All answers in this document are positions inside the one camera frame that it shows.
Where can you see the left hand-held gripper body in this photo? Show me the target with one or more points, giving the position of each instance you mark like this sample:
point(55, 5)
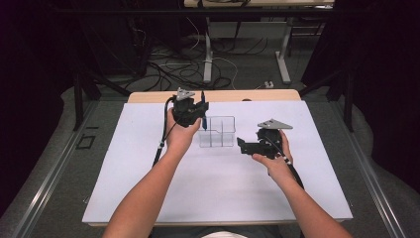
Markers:
point(185, 109)

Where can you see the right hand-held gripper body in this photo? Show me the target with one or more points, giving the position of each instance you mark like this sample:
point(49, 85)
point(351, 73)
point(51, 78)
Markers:
point(269, 140)

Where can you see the blue retractable pen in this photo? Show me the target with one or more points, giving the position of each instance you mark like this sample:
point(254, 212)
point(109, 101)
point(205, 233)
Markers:
point(204, 122)

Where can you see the clear plastic pen holder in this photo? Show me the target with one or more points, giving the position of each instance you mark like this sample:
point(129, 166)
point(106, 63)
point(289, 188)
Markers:
point(221, 132)

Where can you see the person's right hand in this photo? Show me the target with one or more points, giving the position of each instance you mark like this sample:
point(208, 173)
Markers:
point(277, 163)

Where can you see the person's left hand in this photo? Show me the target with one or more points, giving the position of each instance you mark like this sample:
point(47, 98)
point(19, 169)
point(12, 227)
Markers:
point(180, 137)

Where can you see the white desk leg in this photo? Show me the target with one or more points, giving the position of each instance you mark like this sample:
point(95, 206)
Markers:
point(283, 62)
point(208, 56)

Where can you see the white table mat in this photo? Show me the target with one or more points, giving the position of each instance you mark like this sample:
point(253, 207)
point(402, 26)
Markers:
point(214, 185)

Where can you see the white power strip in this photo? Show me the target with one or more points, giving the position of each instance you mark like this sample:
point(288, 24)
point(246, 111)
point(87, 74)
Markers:
point(269, 84)

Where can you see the black metal stand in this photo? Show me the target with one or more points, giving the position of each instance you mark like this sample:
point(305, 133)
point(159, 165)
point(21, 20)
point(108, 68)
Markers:
point(79, 99)
point(347, 99)

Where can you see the black horizontal bar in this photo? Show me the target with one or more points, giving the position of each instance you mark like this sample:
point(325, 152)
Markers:
point(132, 11)

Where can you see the background wooden desk top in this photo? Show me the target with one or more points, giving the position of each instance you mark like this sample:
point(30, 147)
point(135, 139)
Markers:
point(264, 3)

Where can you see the dark curtain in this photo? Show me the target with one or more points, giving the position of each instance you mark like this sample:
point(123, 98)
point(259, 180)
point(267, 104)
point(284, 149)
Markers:
point(386, 82)
point(29, 82)

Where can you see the aluminium floor rail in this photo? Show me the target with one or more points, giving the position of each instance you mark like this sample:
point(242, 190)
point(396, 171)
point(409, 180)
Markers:
point(369, 175)
point(49, 185)

